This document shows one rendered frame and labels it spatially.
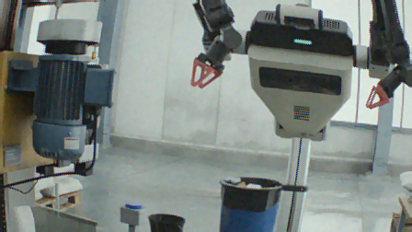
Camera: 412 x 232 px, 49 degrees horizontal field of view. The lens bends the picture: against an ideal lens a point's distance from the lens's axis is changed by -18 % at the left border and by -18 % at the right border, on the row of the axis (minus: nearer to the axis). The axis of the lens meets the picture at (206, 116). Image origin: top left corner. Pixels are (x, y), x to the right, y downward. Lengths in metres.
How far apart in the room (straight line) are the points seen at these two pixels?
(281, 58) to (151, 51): 8.41
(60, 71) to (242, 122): 8.49
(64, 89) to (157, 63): 8.87
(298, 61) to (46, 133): 0.92
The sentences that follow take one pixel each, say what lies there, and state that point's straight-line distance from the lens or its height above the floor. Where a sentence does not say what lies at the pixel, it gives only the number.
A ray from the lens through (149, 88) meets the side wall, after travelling 10.09.
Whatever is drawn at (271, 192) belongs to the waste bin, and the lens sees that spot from 3.63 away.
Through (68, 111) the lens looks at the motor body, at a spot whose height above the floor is 1.20.
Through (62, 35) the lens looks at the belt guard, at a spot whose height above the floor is 1.38.
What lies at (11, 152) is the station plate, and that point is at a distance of 1.30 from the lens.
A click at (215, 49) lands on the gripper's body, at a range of 1.63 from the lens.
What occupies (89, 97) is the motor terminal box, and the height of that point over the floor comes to 1.24.
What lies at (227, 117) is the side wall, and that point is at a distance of 9.66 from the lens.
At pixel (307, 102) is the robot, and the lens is 1.84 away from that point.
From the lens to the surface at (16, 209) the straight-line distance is 1.78.
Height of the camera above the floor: 1.28
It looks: 3 degrees down
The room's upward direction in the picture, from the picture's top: 5 degrees clockwise
